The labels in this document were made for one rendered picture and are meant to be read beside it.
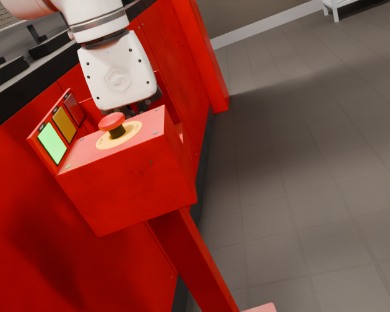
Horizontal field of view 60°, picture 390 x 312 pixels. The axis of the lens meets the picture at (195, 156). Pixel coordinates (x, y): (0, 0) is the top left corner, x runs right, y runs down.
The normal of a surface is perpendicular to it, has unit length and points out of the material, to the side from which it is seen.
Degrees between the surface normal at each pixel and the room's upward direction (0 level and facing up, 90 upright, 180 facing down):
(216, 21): 90
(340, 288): 0
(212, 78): 90
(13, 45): 90
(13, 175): 90
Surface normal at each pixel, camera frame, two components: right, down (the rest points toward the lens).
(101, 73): 0.00, 0.49
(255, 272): -0.37, -0.80
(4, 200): 0.93, -0.25
